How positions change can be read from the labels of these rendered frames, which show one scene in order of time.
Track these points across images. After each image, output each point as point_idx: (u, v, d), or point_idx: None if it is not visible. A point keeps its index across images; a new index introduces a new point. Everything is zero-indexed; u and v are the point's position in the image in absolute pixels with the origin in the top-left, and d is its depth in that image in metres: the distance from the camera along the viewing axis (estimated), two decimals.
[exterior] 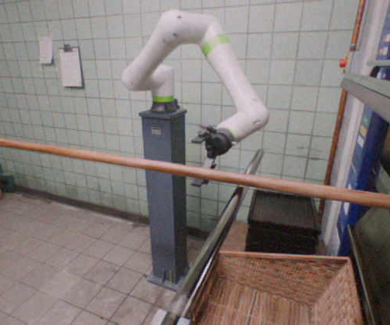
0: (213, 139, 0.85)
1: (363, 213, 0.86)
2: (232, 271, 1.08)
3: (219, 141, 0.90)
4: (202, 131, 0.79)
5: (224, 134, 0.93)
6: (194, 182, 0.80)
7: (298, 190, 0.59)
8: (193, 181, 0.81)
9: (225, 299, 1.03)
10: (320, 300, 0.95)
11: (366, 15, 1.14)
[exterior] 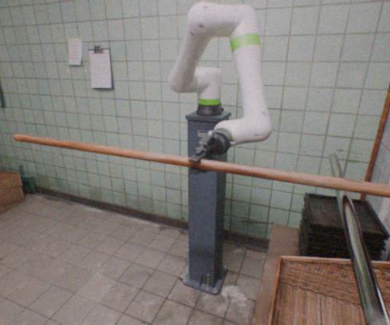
0: (210, 146, 0.85)
1: None
2: (295, 276, 1.07)
3: (218, 141, 0.91)
4: (199, 149, 0.79)
5: (223, 134, 0.94)
6: (192, 170, 0.76)
7: (301, 180, 0.66)
8: (190, 169, 0.77)
9: (291, 304, 1.02)
10: None
11: None
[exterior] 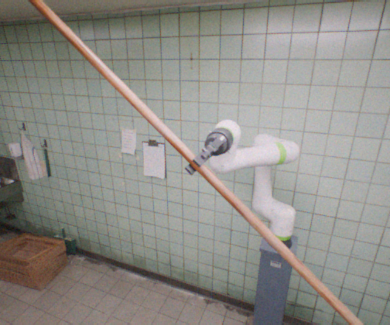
0: (214, 150, 0.85)
1: None
2: None
3: (220, 146, 0.91)
4: (206, 152, 0.78)
5: (228, 140, 0.94)
6: (189, 167, 0.76)
7: (265, 237, 0.75)
8: (188, 165, 0.77)
9: None
10: None
11: None
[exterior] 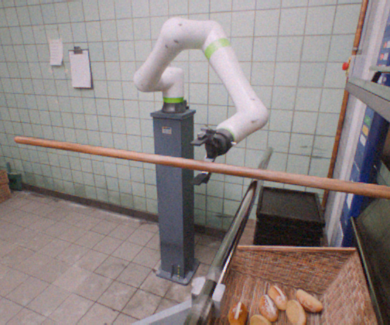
0: (212, 140, 0.85)
1: (365, 206, 0.92)
2: (244, 265, 1.14)
3: (219, 141, 0.91)
4: (201, 134, 0.79)
5: (224, 134, 0.93)
6: (193, 181, 0.80)
7: (299, 182, 0.66)
8: (193, 180, 0.80)
9: (239, 290, 1.08)
10: (329, 289, 1.01)
11: (367, 22, 1.21)
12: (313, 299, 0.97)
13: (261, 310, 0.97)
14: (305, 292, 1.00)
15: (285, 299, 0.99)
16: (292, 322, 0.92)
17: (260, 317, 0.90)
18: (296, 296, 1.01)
